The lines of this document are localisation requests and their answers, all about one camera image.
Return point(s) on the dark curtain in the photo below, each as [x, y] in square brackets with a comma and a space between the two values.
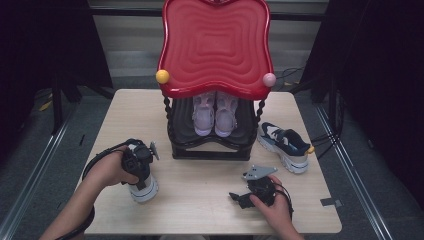
[383, 66]
[33, 50]

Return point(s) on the yellow floor tape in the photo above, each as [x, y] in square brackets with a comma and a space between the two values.
[45, 106]

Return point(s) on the grey tape piece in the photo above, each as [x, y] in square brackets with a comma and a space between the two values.
[331, 202]

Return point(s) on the red and black shoe rack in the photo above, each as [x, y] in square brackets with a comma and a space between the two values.
[216, 50]

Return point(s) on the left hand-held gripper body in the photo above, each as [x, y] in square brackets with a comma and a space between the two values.
[140, 160]

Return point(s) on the black floor tape strip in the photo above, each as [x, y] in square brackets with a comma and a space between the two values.
[81, 139]

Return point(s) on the person's right hand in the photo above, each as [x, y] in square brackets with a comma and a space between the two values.
[278, 210]

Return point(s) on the black metal stand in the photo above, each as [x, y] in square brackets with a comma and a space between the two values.
[57, 106]
[335, 110]

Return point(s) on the person's left hand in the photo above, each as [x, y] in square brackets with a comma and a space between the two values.
[106, 170]

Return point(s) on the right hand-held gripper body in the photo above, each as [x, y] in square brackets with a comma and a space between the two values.
[260, 172]

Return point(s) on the purple jelly sandal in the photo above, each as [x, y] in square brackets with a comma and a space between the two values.
[203, 116]
[226, 116]

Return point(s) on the metal floor rail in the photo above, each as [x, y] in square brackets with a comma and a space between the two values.
[30, 173]
[353, 173]

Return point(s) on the navy and white sneaker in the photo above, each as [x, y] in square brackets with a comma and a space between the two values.
[286, 143]
[145, 195]

